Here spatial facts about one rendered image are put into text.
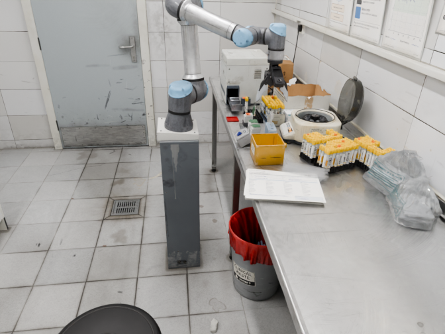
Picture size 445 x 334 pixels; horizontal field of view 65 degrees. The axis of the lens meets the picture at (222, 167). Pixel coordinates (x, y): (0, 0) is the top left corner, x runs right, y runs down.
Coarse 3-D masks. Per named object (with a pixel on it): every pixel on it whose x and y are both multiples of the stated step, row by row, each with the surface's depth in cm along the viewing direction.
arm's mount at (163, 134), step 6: (162, 120) 191; (192, 120) 195; (162, 126) 183; (162, 132) 176; (168, 132) 177; (174, 132) 178; (186, 132) 180; (192, 132) 180; (162, 138) 177; (168, 138) 178; (174, 138) 178; (180, 138) 179; (186, 138) 179; (192, 138) 179; (198, 138) 180
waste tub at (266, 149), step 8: (256, 136) 164; (264, 136) 165; (272, 136) 165; (256, 144) 153; (264, 144) 167; (272, 144) 167; (280, 144) 161; (256, 152) 154; (264, 152) 154; (272, 152) 155; (280, 152) 155; (256, 160) 156; (264, 160) 156; (272, 160) 157; (280, 160) 157
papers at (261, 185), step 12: (252, 180) 143; (264, 180) 143; (276, 180) 144; (288, 180) 144; (300, 180) 144; (312, 180) 144; (252, 192) 135; (264, 192) 136; (276, 192) 136; (288, 192) 136; (300, 192) 136; (312, 192) 136
